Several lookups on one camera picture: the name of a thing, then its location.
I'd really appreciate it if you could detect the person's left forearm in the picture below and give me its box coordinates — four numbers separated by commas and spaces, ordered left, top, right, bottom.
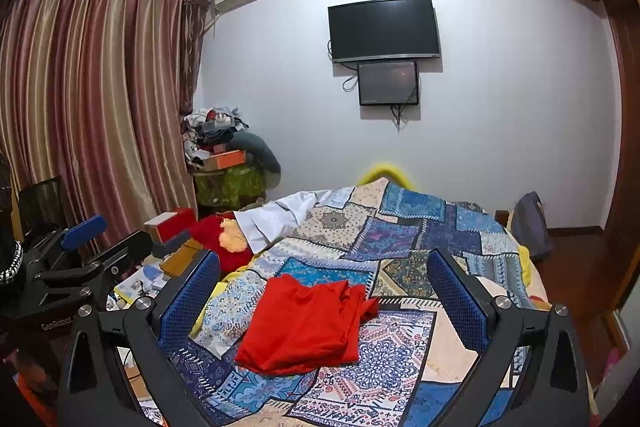
0, 152, 25, 303

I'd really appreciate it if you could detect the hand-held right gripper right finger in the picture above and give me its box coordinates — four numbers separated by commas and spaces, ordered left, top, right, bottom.
427, 248, 589, 427

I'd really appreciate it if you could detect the white cloth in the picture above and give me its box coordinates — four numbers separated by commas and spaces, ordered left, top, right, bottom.
235, 189, 351, 254

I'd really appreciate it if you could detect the red zip jacket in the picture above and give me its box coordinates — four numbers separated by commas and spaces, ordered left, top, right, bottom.
234, 274, 380, 376

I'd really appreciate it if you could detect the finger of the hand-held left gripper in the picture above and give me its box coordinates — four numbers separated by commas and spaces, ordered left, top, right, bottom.
22, 215, 107, 268
35, 229, 153, 289

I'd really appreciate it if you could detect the pile of mixed clothes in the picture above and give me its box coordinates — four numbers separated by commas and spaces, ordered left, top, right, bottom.
181, 107, 251, 158

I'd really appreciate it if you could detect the large black wall television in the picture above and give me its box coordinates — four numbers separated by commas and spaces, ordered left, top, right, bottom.
327, 0, 442, 64

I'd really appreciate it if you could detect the red and white box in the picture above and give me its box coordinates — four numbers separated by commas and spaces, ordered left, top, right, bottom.
145, 207, 195, 244

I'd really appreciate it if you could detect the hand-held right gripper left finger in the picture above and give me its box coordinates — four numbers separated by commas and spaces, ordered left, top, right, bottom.
57, 249, 223, 427

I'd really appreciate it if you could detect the red plush toy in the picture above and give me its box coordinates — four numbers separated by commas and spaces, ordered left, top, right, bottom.
189, 215, 253, 273

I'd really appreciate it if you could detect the dark grey bag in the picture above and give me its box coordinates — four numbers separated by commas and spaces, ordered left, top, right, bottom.
510, 192, 556, 263

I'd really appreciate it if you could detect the brown wooden box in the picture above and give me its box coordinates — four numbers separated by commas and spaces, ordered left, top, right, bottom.
161, 237, 206, 278

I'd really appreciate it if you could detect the orange cardboard box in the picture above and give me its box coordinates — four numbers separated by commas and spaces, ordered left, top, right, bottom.
202, 150, 247, 171

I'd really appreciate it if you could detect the blue patchwork blanket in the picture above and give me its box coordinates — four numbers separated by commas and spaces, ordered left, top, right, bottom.
165, 177, 596, 427

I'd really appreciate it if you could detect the dark desk screen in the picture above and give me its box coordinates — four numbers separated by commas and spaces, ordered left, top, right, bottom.
17, 177, 66, 233

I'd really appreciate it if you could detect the small black wall monitor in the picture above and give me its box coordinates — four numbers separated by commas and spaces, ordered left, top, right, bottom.
356, 61, 420, 106

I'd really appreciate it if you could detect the brown wooden door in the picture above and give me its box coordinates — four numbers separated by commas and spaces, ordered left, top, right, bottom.
602, 0, 640, 308

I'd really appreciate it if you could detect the yellow pillow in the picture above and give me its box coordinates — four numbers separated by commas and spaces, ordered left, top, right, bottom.
357, 162, 408, 185

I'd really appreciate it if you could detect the striped brown curtain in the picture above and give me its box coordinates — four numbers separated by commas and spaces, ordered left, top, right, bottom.
0, 0, 206, 258

